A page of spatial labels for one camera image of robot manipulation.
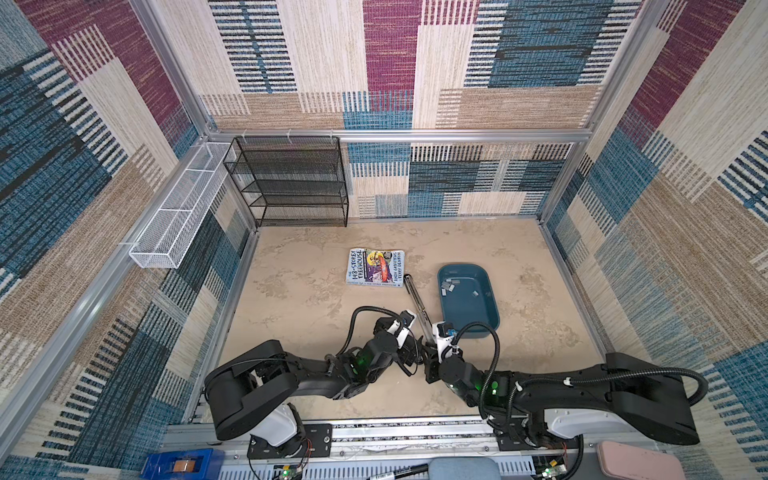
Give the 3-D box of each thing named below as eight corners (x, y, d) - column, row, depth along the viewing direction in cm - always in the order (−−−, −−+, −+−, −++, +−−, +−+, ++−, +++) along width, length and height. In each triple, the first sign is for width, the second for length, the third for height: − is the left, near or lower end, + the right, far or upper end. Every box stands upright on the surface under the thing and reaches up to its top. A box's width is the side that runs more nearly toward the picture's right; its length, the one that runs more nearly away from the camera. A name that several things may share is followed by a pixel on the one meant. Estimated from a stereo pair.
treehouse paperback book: (346, 287, 103) (345, 281, 100) (350, 255, 112) (349, 248, 109) (405, 287, 103) (405, 281, 100) (403, 255, 112) (404, 248, 109)
